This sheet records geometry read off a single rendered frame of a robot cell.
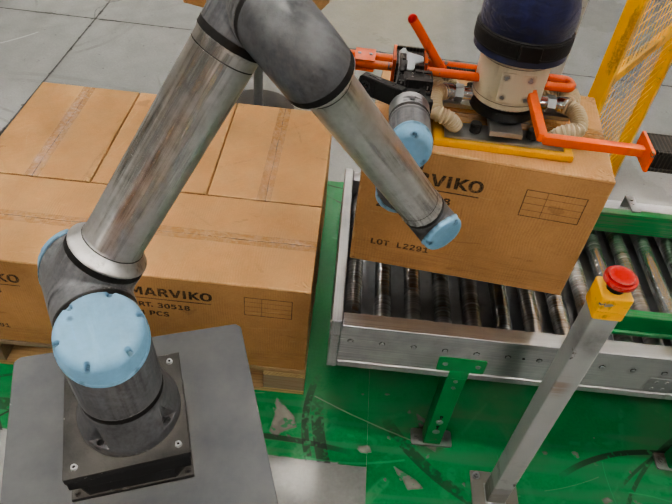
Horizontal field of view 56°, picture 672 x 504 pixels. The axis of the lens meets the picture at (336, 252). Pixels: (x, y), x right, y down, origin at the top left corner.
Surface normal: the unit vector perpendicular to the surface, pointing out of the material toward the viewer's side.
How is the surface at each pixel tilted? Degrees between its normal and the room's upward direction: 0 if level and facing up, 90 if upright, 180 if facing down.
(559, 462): 0
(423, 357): 90
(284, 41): 65
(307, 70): 77
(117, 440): 73
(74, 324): 8
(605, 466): 0
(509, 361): 90
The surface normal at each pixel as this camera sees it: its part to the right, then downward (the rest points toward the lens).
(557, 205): -0.17, 0.68
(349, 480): 0.08, -0.71
